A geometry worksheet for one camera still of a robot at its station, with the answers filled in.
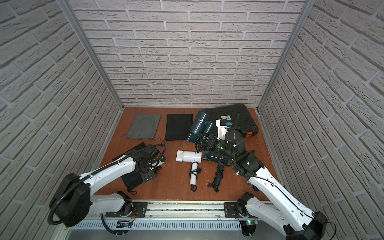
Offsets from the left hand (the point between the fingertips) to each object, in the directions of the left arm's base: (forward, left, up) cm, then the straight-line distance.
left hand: (148, 168), depth 84 cm
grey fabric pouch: (+33, +11, -3) cm, 35 cm away
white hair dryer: (+6, -26, +2) cm, 27 cm away
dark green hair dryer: (+8, -30, +30) cm, 43 cm away
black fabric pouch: (+33, -15, -3) cm, 36 cm away
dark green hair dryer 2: (+3, -43, +2) cm, 44 cm away
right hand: (+5, -30, +27) cm, 41 cm away
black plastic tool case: (+40, -60, +1) cm, 72 cm away
